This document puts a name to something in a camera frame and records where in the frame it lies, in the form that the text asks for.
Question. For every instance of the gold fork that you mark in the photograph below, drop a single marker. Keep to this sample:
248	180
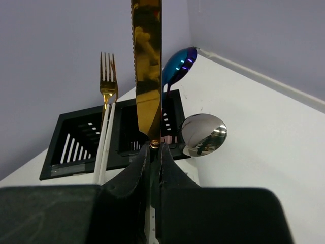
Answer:
107	87

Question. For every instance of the gold knife black handle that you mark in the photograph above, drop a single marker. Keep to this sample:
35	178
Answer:
147	50

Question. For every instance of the clear chopstick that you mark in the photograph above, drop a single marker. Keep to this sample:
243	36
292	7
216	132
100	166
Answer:
100	148
107	145

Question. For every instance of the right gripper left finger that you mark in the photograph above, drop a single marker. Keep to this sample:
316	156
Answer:
76	211

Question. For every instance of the purple metallic spoon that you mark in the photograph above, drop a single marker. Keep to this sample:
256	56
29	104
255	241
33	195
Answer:
188	63

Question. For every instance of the black utensil container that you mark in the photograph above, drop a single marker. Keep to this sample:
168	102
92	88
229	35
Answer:
76	138

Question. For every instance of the white utensil container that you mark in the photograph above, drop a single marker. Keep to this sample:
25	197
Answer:
152	190

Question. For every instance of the copper fork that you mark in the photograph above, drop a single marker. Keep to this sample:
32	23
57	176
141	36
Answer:
112	65

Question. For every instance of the silver spoon pink handle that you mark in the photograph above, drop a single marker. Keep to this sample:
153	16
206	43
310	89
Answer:
201	134

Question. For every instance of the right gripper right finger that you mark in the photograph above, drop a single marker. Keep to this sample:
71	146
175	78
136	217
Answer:
188	213

